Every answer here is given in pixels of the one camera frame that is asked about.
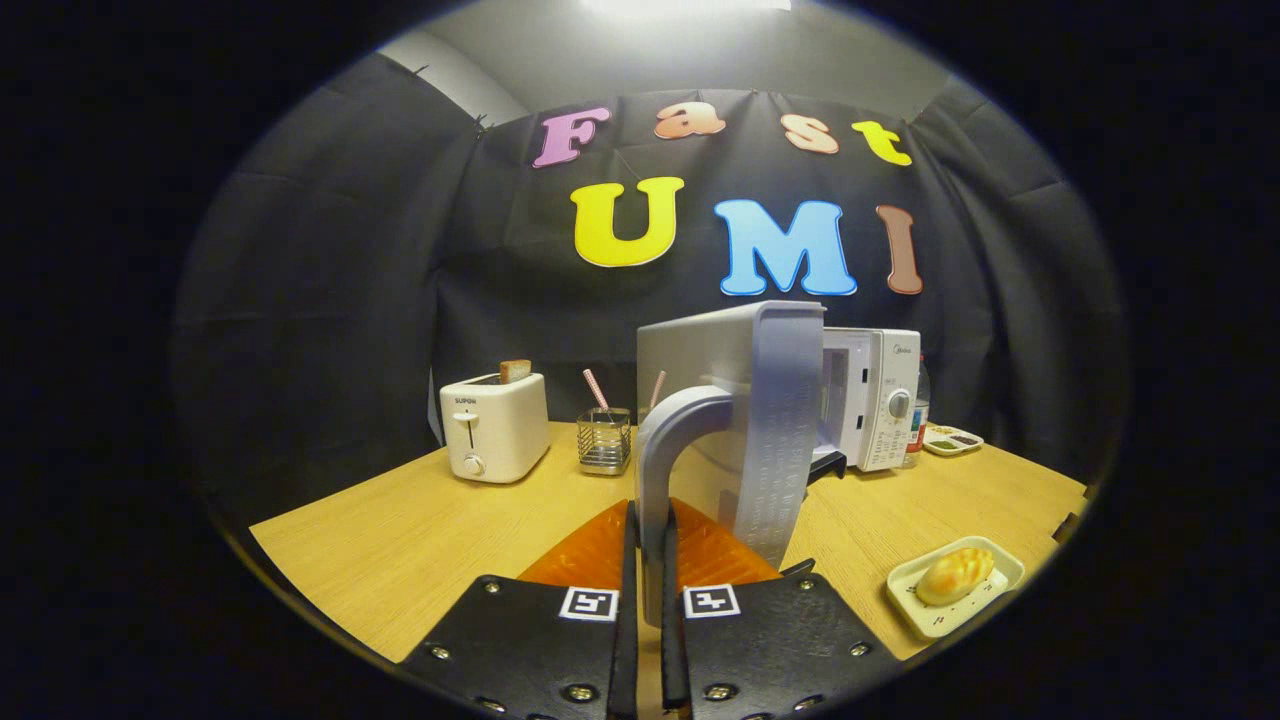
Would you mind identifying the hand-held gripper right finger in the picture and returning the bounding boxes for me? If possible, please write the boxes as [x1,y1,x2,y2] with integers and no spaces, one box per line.
[660,498,903,720]

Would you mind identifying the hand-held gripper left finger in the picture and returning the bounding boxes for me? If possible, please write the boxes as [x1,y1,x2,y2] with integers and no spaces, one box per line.
[400,500,642,720]

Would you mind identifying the white microwave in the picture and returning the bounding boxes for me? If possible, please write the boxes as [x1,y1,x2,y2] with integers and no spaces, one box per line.
[634,300,923,629]

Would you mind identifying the golden bread bun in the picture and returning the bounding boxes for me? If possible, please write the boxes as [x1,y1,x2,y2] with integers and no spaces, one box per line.
[916,546,996,607]

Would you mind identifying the white toaster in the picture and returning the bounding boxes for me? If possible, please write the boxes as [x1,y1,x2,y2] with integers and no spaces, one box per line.
[440,373,551,485]

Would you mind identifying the white rectangular plate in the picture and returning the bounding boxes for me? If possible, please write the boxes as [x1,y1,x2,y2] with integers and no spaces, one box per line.
[886,536,1027,641]

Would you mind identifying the glass bottle with red label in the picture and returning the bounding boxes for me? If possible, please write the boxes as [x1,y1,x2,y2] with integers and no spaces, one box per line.
[903,355,931,469]

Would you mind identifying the white divided dish of beans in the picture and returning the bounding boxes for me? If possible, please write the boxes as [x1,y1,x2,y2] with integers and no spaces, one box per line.
[922,423,985,458]

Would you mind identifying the metal wire utensil holder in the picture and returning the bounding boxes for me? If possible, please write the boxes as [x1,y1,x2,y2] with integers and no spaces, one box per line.
[577,407,633,476]

